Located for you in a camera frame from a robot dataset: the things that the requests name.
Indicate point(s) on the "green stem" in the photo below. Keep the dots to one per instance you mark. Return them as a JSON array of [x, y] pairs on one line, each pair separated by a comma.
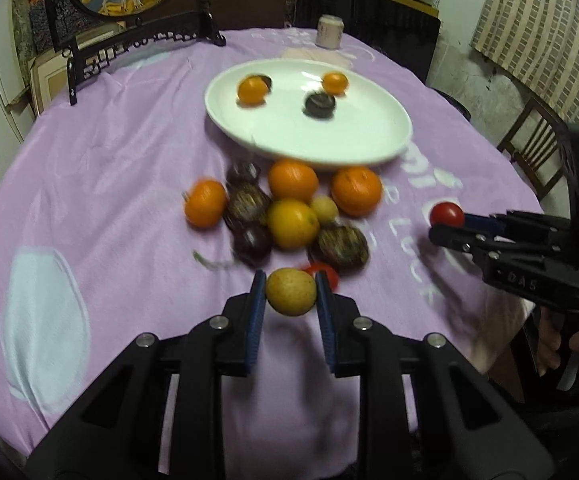
[[209, 262]]

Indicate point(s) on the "dark passion fruit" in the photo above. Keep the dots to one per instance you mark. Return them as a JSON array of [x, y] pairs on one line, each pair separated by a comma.
[[243, 172], [252, 246], [319, 105], [268, 82], [343, 246], [246, 206]]

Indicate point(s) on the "small orange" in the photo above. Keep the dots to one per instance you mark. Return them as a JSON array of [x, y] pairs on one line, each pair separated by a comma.
[[252, 90], [335, 83]]

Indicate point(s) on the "purple printed tablecloth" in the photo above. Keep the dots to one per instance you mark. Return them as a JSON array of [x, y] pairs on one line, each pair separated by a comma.
[[119, 185]]

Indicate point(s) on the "white oval plate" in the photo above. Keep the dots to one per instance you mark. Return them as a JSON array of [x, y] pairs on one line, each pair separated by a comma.
[[279, 125]]

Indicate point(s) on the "woven wall mat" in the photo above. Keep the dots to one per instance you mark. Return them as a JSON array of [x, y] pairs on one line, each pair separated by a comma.
[[539, 25]]

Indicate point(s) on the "wooden chair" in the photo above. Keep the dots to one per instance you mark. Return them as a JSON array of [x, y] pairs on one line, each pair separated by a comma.
[[539, 132]]

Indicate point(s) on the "stacked picture frames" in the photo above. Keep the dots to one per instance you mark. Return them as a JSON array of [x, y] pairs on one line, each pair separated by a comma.
[[49, 80]]

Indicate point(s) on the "white ceramic cup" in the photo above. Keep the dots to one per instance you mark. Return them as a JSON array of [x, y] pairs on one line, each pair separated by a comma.
[[329, 31]]

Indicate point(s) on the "red cherry tomato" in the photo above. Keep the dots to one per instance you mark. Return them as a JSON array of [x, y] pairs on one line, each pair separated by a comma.
[[327, 272], [447, 214]]

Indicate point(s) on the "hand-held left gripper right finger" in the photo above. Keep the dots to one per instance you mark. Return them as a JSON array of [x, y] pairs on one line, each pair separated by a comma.
[[327, 327]]

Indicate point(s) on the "small yellow fruit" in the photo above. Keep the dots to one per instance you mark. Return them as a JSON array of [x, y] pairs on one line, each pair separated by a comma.
[[325, 209]]

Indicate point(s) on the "yellow-orange citrus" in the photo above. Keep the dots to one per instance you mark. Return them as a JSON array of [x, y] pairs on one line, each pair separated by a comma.
[[292, 223]]

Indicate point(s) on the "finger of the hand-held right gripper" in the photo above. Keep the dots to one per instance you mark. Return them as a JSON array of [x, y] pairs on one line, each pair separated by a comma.
[[457, 239], [484, 223]]

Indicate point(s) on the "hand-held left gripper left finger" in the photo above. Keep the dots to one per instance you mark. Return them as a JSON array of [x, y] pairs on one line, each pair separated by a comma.
[[253, 325]]

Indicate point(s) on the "yellow round fruit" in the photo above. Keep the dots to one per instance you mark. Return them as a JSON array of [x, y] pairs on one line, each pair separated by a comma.
[[291, 292]]

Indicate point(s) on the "large orange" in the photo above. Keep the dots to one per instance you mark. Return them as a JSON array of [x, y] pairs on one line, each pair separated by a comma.
[[205, 203], [357, 191], [293, 180]]

